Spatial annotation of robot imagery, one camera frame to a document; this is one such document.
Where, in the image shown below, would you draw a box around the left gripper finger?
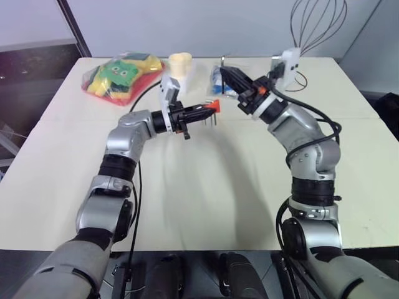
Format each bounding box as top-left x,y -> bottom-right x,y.
186,103 -> 216,115
186,112 -> 213,123

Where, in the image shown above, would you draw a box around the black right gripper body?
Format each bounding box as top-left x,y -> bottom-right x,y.
238,75 -> 276,116

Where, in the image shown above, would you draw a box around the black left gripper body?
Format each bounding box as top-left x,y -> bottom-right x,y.
169,102 -> 192,141

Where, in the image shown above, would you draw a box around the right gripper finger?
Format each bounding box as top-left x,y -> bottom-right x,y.
224,66 -> 255,90
221,69 -> 248,101

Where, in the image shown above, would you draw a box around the red hex key holder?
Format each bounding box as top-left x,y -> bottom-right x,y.
204,100 -> 222,114

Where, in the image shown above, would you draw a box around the blue white packet in bag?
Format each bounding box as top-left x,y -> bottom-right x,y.
206,63 -> 241,99

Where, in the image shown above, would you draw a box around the cream plastic cup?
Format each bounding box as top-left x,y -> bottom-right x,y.
168,52 -> 195,94

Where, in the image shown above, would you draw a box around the clear bag of colourful toys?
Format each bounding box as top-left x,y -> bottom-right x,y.
81,50 -> 166,108

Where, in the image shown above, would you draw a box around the black bag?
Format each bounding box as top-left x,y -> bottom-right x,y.
375,92 -> 399,141

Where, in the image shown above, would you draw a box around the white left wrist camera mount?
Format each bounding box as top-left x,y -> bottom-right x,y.
158,74 -> 182,135

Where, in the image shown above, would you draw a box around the black cable on table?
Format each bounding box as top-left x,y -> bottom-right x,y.
128,73 -> 165,113

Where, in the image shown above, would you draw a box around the thin black cable loop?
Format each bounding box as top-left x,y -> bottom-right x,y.
284,69 -> 310,93

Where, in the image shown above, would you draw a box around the black wire loops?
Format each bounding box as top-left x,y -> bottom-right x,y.
289,0 -> 349,57

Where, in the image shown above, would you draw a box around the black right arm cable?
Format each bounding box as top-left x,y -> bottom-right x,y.
269,85 -> 343,259

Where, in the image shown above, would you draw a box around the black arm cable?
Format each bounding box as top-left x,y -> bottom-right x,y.
123,160 -> 144,283
269,85 -> 343,259

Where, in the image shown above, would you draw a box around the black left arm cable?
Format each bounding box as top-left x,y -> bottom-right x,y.
123,160 -> 144,283

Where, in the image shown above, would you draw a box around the dark partition frame post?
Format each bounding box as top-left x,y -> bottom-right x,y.
57,0 -> 93,59

